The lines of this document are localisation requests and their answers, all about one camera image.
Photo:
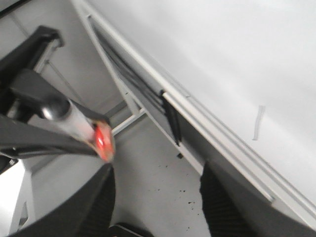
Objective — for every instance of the white whiteboard marker pen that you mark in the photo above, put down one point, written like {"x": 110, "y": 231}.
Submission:
{"x": 67, "y": 117}

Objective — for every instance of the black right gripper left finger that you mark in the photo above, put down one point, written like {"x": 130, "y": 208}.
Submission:
{"x": 87, "y": 213}

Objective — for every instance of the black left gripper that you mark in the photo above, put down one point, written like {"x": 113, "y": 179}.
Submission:
{"x": 30, "y": 88}

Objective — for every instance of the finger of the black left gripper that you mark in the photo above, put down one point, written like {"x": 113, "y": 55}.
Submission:
{"x": 18, "y": 139}

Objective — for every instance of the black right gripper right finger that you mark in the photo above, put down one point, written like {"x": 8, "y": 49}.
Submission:
{"x": 233, "y": 210}

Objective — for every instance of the large white whiteboard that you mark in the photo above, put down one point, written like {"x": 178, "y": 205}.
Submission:
{"x": 222, "y": 74}

